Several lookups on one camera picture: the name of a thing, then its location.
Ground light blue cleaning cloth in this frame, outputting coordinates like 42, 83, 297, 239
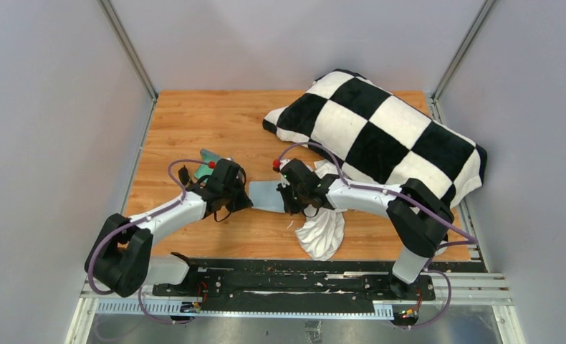
249, 181, 286, 214

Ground white crumpled cloth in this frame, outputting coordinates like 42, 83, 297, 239
295, 205, 346, 261

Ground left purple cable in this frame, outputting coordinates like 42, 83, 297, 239
87, 159, 215, 326

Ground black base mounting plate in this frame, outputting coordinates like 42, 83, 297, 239
150, 258, 436, 315

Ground right aluminium frame post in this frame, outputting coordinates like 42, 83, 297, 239
431, 0, 499, 103

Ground black sunglasses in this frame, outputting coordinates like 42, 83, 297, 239
178, 166, 193, 187

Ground grey glasses case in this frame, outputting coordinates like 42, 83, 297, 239
193, 148, 221, 179

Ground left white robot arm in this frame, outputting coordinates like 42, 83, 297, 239
85, 159, 253, 297

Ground aluminium frame post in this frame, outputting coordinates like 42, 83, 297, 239
97, 0, 158, 103
431, 0, 499, 103

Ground black white checkered pillow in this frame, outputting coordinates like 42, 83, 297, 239
262, 69, 487, 207

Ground left aluminium frame post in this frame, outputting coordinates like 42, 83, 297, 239
97, 0, 158, 103

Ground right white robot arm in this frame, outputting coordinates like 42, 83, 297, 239
273, 159, 454, 300

